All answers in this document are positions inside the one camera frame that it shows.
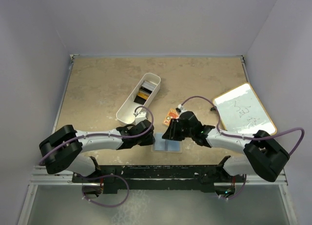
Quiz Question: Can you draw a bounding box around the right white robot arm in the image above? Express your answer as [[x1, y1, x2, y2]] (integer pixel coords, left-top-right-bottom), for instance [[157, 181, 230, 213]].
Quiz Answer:
[[162, 111, 290, 182]]

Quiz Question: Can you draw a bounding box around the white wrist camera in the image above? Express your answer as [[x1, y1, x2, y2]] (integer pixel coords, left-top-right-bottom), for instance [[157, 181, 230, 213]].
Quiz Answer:
[[175, 104, 187, 114], [134, 111, 147, 125]]

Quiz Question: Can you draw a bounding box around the black card in tray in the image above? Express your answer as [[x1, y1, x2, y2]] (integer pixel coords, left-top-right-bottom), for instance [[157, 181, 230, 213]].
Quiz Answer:
[[134, 97, 146, 105]]

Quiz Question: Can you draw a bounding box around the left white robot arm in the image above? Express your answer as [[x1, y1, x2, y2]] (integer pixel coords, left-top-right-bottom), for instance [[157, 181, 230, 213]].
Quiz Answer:
[[39, 120, 155, 182]]

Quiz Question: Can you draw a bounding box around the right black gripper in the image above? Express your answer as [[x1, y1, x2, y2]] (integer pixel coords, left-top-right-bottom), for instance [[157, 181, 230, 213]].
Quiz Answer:
[[162, 119, 194, 142]]

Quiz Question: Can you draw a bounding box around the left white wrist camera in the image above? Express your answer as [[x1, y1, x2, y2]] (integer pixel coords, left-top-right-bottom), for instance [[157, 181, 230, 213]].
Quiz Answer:
[[134, 111, 147, 125]]

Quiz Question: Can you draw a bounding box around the orange spiral notebook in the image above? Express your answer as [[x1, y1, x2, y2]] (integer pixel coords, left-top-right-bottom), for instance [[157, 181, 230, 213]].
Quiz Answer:
[[162, 108, 179, 126]]

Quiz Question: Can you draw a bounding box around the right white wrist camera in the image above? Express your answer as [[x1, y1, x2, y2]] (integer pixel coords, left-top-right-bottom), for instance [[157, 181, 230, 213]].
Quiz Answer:
[[175, 104, 187, 114]]

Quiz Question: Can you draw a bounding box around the aluminium table frame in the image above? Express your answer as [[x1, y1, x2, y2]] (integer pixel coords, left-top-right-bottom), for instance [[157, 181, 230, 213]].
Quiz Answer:
[[18, 54, 299, 225]]

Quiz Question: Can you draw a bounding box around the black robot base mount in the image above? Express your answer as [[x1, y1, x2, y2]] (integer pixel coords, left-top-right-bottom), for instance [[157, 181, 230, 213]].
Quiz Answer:
[[72, 156, 245, 194]]

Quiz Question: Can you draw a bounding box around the white credit card stack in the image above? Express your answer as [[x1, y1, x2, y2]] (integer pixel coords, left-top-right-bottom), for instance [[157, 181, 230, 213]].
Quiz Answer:
[[141, 81, 156, 91]]

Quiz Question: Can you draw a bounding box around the white oblong plastic tray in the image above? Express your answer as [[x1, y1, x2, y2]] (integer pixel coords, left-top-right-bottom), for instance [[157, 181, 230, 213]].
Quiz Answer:
[[116, 73, 161, 124]]

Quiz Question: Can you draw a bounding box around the yellow framed whiteboard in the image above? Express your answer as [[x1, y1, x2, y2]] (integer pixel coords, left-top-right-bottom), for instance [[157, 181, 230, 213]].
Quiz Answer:
[[213, 82, 277, 135]]

